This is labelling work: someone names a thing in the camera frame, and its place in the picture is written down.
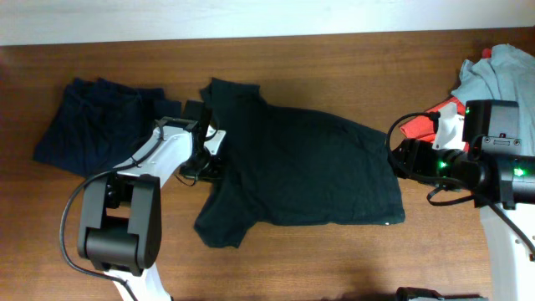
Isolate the dark green black t-shirt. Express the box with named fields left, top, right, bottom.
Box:
left=194, top=79, right=405, bottom=247

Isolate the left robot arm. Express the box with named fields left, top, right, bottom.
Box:
left=77, top=100, right=226, bottom=300

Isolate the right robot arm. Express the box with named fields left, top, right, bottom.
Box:
left=388, top=99, right=534, bottom=300

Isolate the folded navy blue garment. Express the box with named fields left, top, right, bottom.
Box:
left=33, top=78, right=181, bottom=177

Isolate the light grey blue garment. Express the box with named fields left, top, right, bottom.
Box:
left=451, top=44, right=534, bottom=156

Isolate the right black cable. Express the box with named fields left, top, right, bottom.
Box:
left=385, top=110, right=535, bottom=263

